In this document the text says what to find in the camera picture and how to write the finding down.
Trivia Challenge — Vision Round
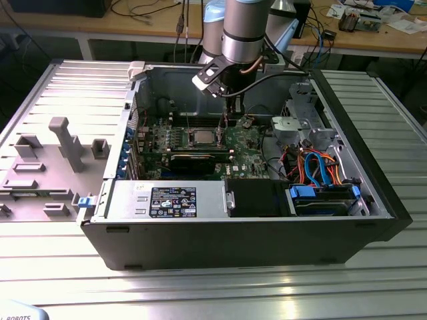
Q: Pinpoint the metal socket cover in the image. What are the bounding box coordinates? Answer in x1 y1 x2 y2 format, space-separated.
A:
216 115 231 149

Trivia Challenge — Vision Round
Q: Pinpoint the silver CPU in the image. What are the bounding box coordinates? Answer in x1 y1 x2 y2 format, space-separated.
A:
190 129 218 147

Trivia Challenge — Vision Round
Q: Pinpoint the green motherboard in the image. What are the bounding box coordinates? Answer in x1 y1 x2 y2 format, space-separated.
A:
133 113 273 179

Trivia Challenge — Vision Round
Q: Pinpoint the CPU socket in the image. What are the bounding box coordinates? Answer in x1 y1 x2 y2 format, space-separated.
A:
187 127 225 150

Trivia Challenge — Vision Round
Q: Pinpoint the thick black cable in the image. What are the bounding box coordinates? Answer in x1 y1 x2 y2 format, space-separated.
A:
259 122 290 183

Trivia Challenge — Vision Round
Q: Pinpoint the orange wire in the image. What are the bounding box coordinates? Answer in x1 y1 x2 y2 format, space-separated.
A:
295 150 307 185
324 153 344 186

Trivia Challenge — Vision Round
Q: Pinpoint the blue wire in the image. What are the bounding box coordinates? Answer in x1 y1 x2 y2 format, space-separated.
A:
304 151 333 188

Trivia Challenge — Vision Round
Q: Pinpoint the grey parts rack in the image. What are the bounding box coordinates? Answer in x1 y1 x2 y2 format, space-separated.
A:
0 116 113 223

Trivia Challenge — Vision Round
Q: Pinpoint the black graphics card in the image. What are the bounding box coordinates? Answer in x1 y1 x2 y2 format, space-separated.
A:
168 153 217 177

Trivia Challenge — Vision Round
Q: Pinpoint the silver metal drive cage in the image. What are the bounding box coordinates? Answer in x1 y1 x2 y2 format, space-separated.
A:
282 81 340 147

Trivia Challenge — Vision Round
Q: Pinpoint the red wire bundle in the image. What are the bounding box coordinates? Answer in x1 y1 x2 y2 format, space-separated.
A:
282 146 299 179

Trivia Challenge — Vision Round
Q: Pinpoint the blue box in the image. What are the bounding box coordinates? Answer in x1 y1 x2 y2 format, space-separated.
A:
372 0 414 11

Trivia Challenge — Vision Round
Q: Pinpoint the hard disk blue carrier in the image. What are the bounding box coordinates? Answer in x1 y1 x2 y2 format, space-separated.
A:
286 185 363 217

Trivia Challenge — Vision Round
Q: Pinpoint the metal heat sink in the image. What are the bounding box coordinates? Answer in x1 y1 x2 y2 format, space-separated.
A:
338 9 360 33

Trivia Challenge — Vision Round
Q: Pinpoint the large black box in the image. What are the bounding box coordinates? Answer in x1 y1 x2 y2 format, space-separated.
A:
8 0 111 18

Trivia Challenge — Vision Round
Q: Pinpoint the blue plastic latch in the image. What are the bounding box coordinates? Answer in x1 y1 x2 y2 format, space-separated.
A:
77 195 97 210

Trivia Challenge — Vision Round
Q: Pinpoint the pale blue teach pendant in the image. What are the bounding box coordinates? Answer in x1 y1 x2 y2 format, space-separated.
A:
0 299 51 320

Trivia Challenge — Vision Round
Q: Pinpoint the silver metal bracket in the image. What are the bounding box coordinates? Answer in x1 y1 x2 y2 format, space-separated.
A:
224 189 237 211

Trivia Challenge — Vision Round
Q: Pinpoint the black PC case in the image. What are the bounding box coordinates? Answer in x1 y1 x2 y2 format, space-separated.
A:
75 59 414 271

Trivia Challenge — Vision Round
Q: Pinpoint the blue cable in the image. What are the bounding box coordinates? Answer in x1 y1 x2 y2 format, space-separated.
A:
316 18 330 66

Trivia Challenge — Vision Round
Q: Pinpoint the silver power supply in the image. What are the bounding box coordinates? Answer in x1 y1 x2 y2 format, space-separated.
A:
105 179 231 221

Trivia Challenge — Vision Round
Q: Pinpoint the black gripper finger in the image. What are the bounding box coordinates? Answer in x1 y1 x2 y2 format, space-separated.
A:
220 95 246 130

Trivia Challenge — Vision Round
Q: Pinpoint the printed paper sheet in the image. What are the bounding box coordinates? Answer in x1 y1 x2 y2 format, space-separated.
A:
326 3 346 18

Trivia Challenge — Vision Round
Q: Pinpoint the grey metal device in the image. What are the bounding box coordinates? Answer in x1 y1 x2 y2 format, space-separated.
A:
358 11 384 33

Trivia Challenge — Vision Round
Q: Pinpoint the wooden workbench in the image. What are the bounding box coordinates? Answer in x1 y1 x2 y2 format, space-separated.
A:
0 0 427 61

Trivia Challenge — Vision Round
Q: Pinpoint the white paper sheet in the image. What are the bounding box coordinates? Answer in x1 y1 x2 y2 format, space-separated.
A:
388 18 426 34

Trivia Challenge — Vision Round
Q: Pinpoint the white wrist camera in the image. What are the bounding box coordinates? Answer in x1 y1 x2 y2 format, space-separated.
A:
191 55 228 98

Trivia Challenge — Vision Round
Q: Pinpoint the tall black box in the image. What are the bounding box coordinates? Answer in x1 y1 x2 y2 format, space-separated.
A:
295 0 312 40

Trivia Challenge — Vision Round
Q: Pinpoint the light grey case latch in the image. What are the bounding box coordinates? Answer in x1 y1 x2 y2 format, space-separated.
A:
127 61 147 82

